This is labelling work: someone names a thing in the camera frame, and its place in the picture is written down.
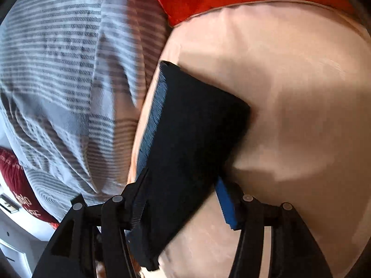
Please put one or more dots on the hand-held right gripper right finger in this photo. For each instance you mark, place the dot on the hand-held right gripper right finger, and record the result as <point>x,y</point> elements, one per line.
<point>227,207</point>

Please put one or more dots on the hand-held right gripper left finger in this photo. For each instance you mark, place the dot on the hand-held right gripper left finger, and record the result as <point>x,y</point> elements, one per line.
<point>136,205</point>

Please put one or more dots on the black pants with blue trim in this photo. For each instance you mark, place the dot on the black pants with blue trim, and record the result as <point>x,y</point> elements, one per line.
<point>188,150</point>

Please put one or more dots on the dark red cushion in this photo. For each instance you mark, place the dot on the dark red cushion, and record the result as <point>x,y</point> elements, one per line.
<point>20,185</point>

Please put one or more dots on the white cabinet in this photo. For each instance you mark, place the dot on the white cabinet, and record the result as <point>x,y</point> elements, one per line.
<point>17,243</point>

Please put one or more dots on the cream bed sheet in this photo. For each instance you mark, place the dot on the cream bed sheet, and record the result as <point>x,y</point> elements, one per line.
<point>289,92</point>

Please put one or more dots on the grey striped duvet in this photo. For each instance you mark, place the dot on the grey striped duvet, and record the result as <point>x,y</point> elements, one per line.
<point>58,63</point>

